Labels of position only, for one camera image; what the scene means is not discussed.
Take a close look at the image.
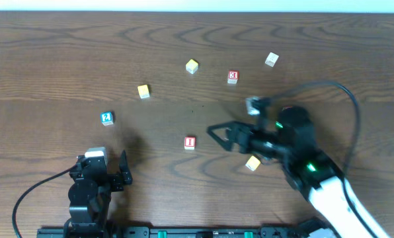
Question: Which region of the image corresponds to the black cable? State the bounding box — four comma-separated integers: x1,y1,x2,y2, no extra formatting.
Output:
259,80,379,238
11,164,79,238

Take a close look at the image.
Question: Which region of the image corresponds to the yellow block far centre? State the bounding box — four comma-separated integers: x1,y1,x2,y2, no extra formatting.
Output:
186,59,199,74

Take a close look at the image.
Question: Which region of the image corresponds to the right black cable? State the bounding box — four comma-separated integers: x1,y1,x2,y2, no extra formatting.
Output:
259,80,379,238

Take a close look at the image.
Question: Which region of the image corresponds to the red letter E block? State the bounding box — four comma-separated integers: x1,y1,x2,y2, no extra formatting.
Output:
227,70,239,84

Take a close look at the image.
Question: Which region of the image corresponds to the left black cable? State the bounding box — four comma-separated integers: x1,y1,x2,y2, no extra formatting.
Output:
11,164,79,238

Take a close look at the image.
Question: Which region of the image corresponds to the yellow block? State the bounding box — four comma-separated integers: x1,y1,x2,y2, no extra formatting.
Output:
186,59,199,74
245,155,261,171
138,85,150,99

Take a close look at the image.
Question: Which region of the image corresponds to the yellow block near right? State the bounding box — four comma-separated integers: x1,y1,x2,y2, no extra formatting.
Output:
245,155,261,171

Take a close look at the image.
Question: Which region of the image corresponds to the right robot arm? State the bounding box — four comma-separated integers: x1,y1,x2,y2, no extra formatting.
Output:
207,106,388,237

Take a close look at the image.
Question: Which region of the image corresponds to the yellow block left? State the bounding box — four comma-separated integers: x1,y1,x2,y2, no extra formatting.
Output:
138,85,150,99

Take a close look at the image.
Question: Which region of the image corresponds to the white wooden block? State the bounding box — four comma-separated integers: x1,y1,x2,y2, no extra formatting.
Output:
264,52,279,67

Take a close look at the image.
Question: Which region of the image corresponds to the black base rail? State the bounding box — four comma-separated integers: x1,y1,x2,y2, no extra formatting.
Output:
36,216,336,238

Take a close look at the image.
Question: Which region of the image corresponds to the blue number 2 block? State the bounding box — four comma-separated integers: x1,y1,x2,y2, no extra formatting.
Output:
100,111,114,126

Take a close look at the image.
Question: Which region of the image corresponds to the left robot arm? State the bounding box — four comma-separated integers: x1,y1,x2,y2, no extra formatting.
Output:
63,147,133,237

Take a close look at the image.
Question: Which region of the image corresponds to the red letter I block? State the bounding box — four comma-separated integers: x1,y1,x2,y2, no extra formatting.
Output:
184,136,196,150

